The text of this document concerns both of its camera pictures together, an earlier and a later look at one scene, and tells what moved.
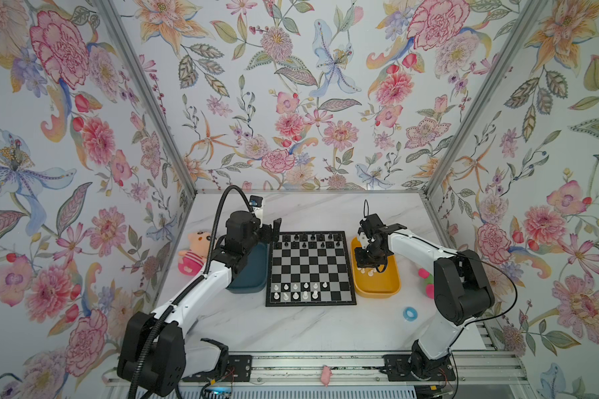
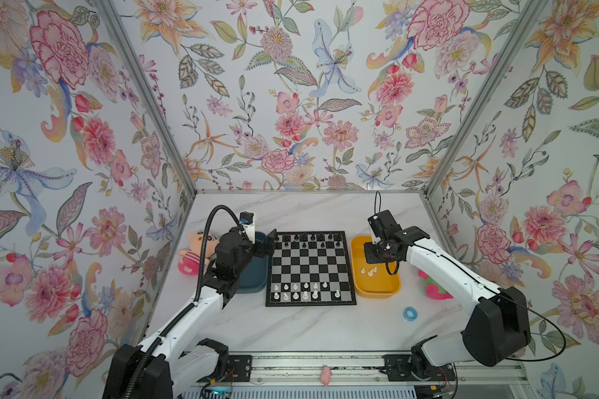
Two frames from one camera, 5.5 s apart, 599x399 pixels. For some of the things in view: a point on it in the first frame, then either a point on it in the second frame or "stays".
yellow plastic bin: (379, 284) stays
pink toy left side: (191, 261) stays
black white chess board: (309, 268) stays
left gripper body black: (264, 234) -> (259, 252)
